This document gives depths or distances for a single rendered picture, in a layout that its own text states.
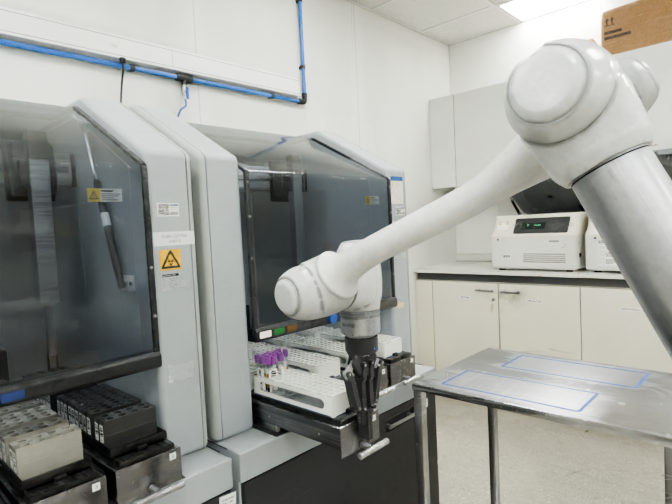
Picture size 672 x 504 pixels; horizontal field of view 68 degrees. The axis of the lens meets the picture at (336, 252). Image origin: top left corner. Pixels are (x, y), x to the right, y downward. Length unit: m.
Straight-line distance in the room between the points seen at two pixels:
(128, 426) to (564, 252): 2.70
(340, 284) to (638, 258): 0.49
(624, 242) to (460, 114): 3.33
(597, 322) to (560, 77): 2.72
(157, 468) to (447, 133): 3.34
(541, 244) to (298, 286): 2.58
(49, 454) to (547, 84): 1.03
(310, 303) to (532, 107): 0.50
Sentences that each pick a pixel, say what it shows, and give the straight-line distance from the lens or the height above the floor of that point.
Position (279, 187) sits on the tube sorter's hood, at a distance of 1.35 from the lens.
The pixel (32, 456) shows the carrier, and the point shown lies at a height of 0.86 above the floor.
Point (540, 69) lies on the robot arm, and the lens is 0.68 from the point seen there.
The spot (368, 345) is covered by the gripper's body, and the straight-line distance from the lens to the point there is 1.11.
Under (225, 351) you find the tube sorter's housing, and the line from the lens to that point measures 1.28.
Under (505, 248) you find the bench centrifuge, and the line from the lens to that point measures 3.45.
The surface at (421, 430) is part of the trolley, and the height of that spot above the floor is 0.69.
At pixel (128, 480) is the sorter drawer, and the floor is 0.78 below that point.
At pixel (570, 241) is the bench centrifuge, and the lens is 3.29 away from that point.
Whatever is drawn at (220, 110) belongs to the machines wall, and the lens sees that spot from 2.68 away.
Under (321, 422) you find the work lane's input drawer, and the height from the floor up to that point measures 0.80.
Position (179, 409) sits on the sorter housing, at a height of 0.85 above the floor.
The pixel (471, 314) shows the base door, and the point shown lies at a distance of 3.61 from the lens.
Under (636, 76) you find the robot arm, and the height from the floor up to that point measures 1.44.
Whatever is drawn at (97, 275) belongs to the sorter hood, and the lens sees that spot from 1.10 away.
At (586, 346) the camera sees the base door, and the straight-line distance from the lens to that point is 3.36.
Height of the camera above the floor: 1.25
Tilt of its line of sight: 3 degrees down
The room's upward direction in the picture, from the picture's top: 3 degrees counter-clockwise
